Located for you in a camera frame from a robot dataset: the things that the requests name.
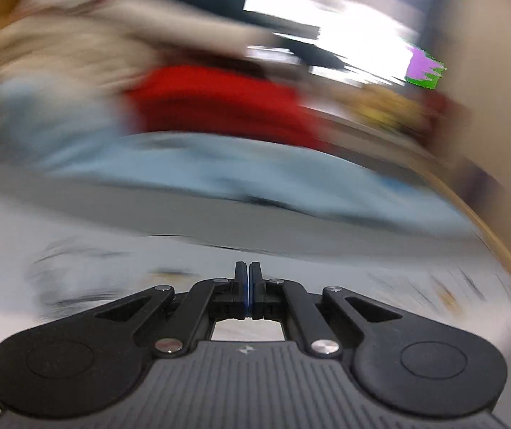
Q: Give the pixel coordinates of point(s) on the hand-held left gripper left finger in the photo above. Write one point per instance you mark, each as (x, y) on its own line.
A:
(241, 280)

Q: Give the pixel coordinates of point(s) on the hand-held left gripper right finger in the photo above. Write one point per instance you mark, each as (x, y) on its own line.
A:
(255, 280)

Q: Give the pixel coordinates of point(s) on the light blue blanket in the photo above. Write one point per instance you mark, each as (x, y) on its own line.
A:
(201, 165)

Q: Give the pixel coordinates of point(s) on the printed grey bed sheet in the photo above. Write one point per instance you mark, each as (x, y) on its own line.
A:
(103, 250)

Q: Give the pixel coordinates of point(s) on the red cloth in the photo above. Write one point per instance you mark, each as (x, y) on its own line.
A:
(219, 102)

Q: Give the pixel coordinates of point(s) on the yellow plush toy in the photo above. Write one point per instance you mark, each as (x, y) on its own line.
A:
(391, 107)

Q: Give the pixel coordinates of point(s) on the bright window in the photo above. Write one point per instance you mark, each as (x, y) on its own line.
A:
(349, 22)

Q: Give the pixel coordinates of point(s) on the beige cloth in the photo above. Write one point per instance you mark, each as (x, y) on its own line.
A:
(72, 40)

